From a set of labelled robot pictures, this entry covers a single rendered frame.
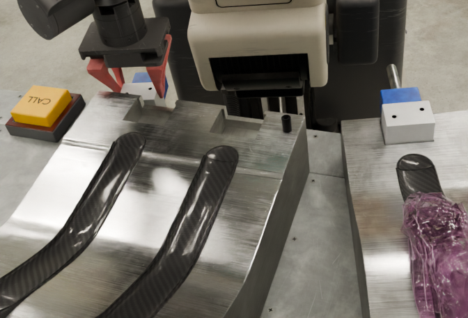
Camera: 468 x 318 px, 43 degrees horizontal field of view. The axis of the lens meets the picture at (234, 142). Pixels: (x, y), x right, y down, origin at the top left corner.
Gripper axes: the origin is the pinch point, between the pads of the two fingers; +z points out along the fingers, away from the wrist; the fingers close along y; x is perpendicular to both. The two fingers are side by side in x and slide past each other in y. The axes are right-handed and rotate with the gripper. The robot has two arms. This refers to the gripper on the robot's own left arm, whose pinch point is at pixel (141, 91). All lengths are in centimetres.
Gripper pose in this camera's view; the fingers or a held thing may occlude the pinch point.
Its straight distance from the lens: 79.8
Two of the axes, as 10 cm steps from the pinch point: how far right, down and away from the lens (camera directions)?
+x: 1.0, -7.1, 7.0
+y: 9.9, -0.2, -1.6
